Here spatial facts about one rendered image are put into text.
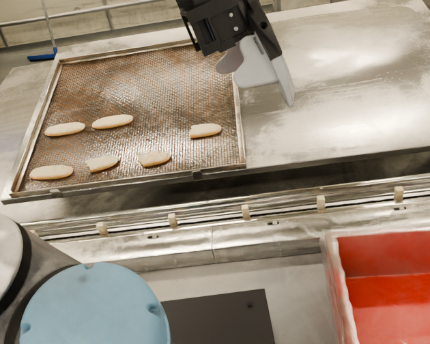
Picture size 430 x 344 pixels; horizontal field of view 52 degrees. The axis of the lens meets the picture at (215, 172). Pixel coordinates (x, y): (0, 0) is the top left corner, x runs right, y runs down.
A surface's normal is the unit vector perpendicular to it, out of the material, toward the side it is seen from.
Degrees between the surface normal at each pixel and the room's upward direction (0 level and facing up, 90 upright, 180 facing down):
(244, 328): 4
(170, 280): 0
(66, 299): 11
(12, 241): 35
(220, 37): 74
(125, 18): 90
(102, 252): 0
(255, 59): 42
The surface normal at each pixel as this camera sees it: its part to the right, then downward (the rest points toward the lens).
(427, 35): -0.15, -0.66
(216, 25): 0.18, 0.33
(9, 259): 0.47, -0.52
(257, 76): -0.07, -0.18
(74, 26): 0.00, 0.61
